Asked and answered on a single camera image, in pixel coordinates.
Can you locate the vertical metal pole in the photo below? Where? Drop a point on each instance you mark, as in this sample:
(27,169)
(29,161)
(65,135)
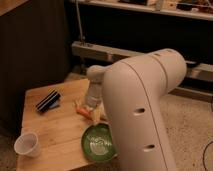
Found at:
(81,35)

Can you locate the green bowl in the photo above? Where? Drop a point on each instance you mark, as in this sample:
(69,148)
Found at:
(97,144)

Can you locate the black rectangular case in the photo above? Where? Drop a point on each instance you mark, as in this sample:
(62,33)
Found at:
(49,102)

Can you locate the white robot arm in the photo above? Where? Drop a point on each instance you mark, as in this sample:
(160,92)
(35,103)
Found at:
(130,91)

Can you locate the white paper cup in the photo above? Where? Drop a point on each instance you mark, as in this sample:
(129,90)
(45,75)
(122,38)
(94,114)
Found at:
(28,145)

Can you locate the white rectangular packet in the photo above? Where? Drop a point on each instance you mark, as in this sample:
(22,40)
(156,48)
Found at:
(103,114)

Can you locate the small wooden table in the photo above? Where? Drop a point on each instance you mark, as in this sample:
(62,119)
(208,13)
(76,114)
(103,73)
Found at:
(59,130)

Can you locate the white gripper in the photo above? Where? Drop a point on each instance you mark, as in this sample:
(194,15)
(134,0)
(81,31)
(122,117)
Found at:
(93,98)

